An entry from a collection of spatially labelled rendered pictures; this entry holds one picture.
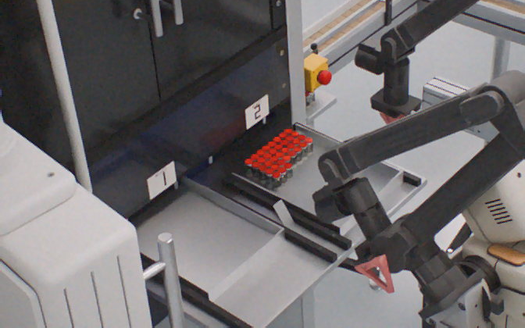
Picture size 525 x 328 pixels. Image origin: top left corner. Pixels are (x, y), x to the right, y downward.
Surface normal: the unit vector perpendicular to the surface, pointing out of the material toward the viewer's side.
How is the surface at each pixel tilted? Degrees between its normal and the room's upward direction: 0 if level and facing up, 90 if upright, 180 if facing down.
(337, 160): 81
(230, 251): 0
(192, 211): 0
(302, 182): 0
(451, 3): 86
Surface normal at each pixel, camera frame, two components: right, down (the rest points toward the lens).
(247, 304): -0.05, -0.79
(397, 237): -0.63, 0.37
